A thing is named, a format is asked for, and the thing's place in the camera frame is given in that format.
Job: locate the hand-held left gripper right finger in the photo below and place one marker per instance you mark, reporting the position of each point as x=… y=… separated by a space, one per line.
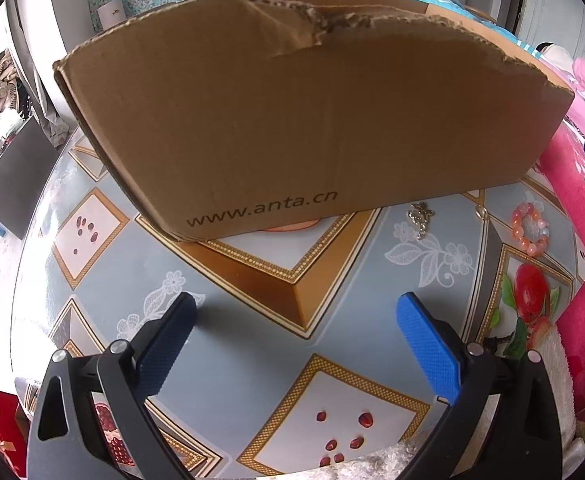
x=427 y=350

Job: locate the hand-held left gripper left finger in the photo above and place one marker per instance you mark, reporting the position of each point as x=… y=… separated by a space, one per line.
x=167 y=345

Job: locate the brown cardboard box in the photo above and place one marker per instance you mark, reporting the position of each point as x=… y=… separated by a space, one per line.
x=322 y=120

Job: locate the pink blanket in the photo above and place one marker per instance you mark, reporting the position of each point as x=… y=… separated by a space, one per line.
x=577 y=185

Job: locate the fruit-print tablecloth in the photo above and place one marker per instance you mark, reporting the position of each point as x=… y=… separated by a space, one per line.
x=252 y=330

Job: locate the white fluffy cloth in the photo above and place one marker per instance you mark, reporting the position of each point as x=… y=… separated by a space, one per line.
x=562 y=390

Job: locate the red gift bag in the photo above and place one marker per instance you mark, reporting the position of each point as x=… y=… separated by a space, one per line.
x=7 y=430

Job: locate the grey cabinet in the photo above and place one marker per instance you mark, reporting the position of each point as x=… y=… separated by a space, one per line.
x=17 y=180

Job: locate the white paper roll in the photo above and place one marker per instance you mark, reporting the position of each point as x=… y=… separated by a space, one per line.
x=111 y=16

